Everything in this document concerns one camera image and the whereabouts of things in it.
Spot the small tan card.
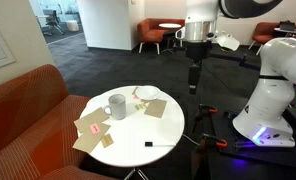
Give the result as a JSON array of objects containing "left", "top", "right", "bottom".
[{"left": 101, "top": 134, "right": 114, "bottom": 148}]

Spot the grey office chair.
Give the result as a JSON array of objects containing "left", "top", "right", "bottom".
[{"left": 43, "top": 10, "right": 65, "bottom": 36}]

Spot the orange black clamp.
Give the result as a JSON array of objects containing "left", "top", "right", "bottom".
[
  {"left": 196, "top": 133, "right": 228, "bottom": 155},
  {"left": 192, "top": 104, "right": 218, "bottom": 133}
]

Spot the orange black clamp upper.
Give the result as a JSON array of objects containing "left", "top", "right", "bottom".
[{"left": 192, "top": 104, "right": 218, "bottom": 133}]

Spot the round table far right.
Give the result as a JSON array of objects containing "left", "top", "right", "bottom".
[{"left": 274, "top": 21, "right": 296, "bottom": 37}]

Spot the orange chair right background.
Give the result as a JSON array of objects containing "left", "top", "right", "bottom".
[{"left": 251, "top": 22, "right": 278, "bottom": 54}]

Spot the white bowl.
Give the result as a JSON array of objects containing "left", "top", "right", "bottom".
[{"left": 135, "top": 85, "right": 160, "bottom": 100}]

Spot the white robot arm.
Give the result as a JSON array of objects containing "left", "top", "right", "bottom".
[{"left": 176, "top": 0, "right": 296, "bottom": 147}]

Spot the white cable on floor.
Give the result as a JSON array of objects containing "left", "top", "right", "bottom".
[{"left": 182, "top": 133, "right": 202, "bottom": 147}]

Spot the small round background table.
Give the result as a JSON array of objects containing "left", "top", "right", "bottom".
[{"left": 159, "top": 23, "right": 181, "bottom": 54}]

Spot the white ceramic mug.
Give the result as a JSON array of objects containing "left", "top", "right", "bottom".
[{"left": 103, "top": 94, "right": 126, "bottom": 120}]

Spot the pink sticky note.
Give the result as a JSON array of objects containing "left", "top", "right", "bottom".
[{"left": 90, "top": 123, "right": 100, "bottom": 134}]

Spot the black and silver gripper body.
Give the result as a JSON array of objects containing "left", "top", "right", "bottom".
[{"left": 175, "top": 21, "right": 216, "bottom": 62}]

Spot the brown cardboard sheet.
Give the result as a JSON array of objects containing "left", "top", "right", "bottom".
[
  {"left": 145, "top": 99, "right": 167, "bottom": 118},
  {"left": 73, "top": 123, "right": 110, "bottom": 154},
  {"left": 74, "top": 108, "right": 109, "bottom": 132}
]

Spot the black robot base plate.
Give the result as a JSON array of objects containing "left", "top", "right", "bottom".
[{"left": 209, "top": 110, "right": 296, "bottom": 168}]

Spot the white marker with black cap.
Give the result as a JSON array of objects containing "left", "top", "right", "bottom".
[{"left": 144, "top": 141, "right": 175, "bottom": 147}]

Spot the orange armchair background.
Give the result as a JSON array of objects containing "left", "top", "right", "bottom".
[{"left": 137, "top": 18, "right": 185, "bottom": 50}]

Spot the brown cardboard sheet upper left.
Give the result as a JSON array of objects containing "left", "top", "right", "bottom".
[{"left": 74, "top": 108, "right": 109, "bottom": 132}]

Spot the white round ottoman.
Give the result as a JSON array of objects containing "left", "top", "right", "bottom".
[{"left": 66, "top": 20, "right": 79, "bottom": 32}]

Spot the large orange sofa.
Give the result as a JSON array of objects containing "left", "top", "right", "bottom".
[{"left": 0, "top": 64, "right": 113, "bottom": 180}]

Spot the orange black clamp lower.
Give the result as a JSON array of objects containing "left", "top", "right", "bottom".
[{"left": 196, "top": 133, "right": 228, "bottom": 155}]

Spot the small green yellow card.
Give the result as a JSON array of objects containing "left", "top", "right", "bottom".
[{"left": 135, "top": 103, "right": 147, "bottom": 110}]

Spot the round white table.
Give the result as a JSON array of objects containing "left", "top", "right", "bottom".
[{"left": 81, "top": 86, "right": 185, "bottom": 180}]

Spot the brown cardboard sheet right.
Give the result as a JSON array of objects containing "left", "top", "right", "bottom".
[{"left": 145, "top": 99, "right": 167, "bottom": 118}]

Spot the brown cardboard sheet lower left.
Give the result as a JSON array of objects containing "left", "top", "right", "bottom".
[{"left": 73, "top": 123, "right": 110, "bottom": 154}]

